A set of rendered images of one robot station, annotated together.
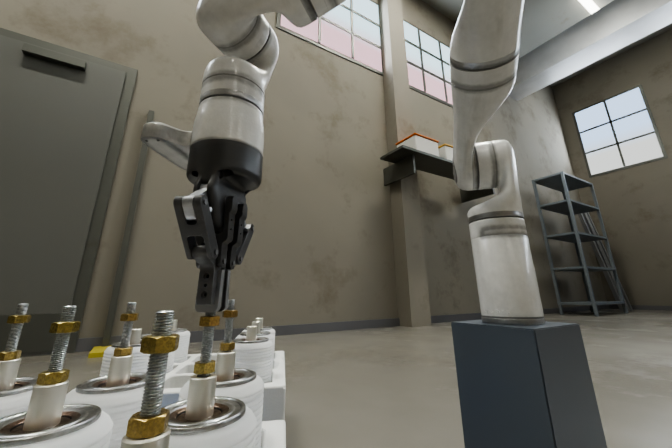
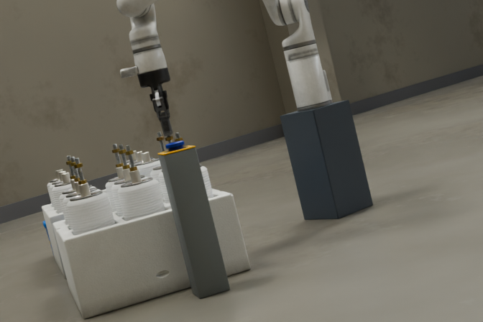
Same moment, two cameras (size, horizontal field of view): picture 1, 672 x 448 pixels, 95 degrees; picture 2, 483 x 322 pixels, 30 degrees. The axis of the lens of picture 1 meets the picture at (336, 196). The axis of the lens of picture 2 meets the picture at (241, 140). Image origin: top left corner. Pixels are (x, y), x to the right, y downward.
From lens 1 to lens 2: 1.90 m
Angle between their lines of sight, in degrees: 22
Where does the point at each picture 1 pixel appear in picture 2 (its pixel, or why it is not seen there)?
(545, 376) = (319, 131)
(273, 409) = not seen: hidden behind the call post
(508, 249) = (303, 67)
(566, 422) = (332, 149)
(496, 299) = (300, 97)
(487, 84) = not seen: outside the picture
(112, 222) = not seen: outside the picture
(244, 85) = (154, 41)
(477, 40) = not seen: outside the picture
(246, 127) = (161, 60)
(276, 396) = not seen: hidden behind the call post
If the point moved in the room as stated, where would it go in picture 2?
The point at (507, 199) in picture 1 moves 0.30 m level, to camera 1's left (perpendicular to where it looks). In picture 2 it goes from (300, 35) to (192, 61)
